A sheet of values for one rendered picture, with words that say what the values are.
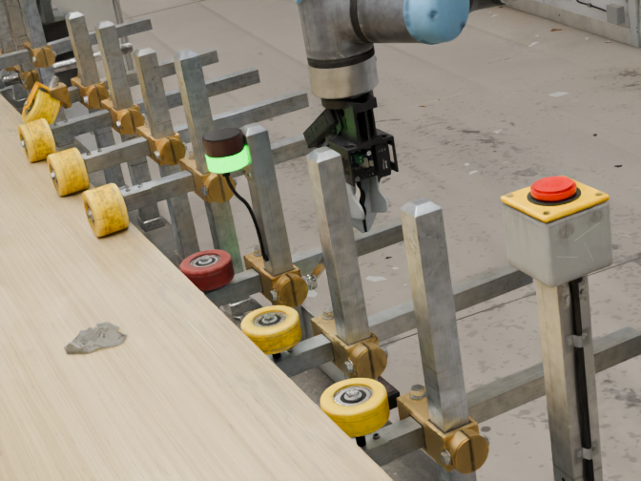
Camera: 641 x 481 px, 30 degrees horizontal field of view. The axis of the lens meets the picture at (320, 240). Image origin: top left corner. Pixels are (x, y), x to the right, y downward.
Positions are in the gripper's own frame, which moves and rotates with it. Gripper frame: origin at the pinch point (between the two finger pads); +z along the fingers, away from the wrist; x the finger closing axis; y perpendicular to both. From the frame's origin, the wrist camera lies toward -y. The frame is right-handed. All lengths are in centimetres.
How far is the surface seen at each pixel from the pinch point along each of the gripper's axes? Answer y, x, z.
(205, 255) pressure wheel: -22.3, -17.2, 6.9
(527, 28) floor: -362, 271, 96
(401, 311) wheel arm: 5.6, 1.4, 12.8
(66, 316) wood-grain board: -18.5, -40.8, 7.3
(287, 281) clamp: -11.7, -8.5, 10.6
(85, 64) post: -114, -8, -5
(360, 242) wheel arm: -18.6, 7.5, 12.0
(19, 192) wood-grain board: -79, -34, 7
